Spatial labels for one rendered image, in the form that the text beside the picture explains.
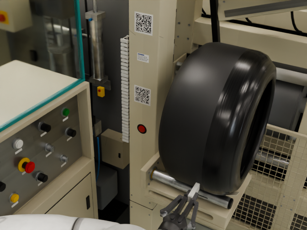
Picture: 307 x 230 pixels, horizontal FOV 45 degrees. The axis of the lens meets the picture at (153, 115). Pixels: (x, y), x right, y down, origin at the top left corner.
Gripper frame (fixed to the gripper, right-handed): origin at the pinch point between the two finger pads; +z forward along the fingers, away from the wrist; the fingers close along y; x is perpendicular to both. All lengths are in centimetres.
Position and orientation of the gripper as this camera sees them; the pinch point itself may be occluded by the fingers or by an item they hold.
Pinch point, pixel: (193, 192)
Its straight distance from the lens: 132.9
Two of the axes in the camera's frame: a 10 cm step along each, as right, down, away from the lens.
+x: 0.4, 7.8, 6.2
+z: 4.9, -5.6, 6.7
